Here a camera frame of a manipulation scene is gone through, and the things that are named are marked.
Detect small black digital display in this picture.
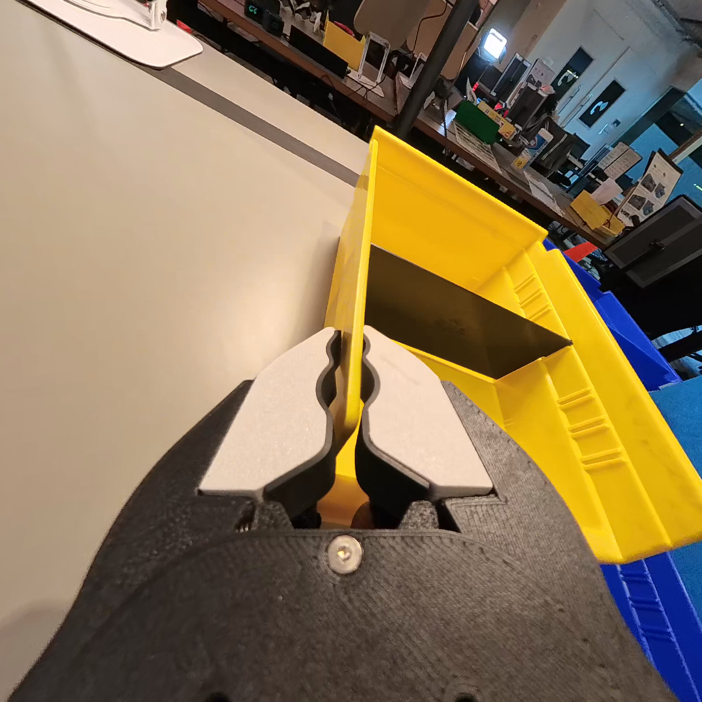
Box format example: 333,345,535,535
244,0,283,31

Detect large yellow plastic bin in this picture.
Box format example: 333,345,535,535
315,125,702,566

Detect long wooden workbench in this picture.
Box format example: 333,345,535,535
417,110,609,248
203,0,401,121

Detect small yellow plastic bin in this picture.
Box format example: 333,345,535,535
570,191,626,237
322,16,367,72

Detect grey lamp pole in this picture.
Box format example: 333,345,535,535
392,0,480,140

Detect white sheet stand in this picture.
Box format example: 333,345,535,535
27,0,204,69

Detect green plastic bin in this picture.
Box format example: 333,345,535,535
454,100,501,144

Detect black computer monitor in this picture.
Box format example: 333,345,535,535
603,195,702,288

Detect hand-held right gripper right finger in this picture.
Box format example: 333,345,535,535
355,325,494,517

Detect blue plastic bin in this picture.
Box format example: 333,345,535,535
543,236,702,702

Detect small printed sign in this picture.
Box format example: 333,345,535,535
617,149,683,227

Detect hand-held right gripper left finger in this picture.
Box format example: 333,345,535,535
199,327,340,519

